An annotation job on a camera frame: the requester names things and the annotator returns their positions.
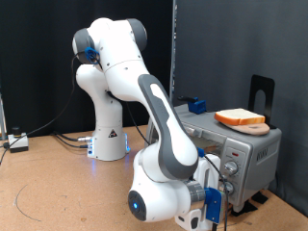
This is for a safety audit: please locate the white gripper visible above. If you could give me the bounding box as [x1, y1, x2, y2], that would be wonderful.
[192, 157, 223, 231]

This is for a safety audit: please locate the silver oven knob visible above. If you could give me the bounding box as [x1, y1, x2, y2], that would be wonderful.
[223, 181, 236, 196]
[223, 160, 240, 176]

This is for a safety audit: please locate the metal spatula with blue block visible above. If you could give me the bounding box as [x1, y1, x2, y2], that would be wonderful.
[177, 95, 207, 116]

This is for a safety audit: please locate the silver toaster oven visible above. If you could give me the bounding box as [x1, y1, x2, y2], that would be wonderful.
[145, 104, 283, 214]

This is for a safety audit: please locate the black foam pad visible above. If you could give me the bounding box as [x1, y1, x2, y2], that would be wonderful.
[231, 201, 259, 218]
[251, 191, 269, 205]

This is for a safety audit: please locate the round tan wooden board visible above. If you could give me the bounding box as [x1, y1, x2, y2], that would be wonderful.
[224, 122, 270, 137]

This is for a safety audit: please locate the black metal bookend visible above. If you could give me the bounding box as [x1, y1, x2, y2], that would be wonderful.
[248, 74, 277, 130]

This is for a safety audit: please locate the vertical metal pole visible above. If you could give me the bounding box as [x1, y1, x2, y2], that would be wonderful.
[168, 0, 178, 109]

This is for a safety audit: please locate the grey backdrop curtain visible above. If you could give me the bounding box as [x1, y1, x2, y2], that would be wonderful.
[174, 0, 308, 218]

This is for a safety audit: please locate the emergency stop button box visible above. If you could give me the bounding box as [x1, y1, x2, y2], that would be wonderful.
[8, 126, 30, 154]

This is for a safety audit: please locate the black backdrop curtain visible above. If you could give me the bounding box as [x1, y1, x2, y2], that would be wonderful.
[0, 0, 176, 140]

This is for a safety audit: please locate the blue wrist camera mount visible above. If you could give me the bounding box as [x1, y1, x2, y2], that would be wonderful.
[204, 187, 223, 225]

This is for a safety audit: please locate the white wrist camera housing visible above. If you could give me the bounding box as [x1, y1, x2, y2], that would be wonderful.
[174, 209, 201, 231]

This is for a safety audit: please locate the black camera cable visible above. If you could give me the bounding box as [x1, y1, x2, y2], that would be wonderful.
[124, 101, 230, 231]

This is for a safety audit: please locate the base cable with silver connector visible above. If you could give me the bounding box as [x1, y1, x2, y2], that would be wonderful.
[51, 130, 94, 143]

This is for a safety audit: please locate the black base cable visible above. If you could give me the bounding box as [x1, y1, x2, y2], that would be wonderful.
[51, 133, 90, 150]

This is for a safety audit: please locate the long hanging black cable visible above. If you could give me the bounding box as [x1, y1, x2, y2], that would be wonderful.
[0, 52, 81, 165]

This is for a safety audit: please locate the blue cable clip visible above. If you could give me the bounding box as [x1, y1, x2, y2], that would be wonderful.
[84, 46, 100, 65]

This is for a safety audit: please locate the thin metal post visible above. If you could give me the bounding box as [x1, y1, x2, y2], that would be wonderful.
[0, 94, 7, 141]

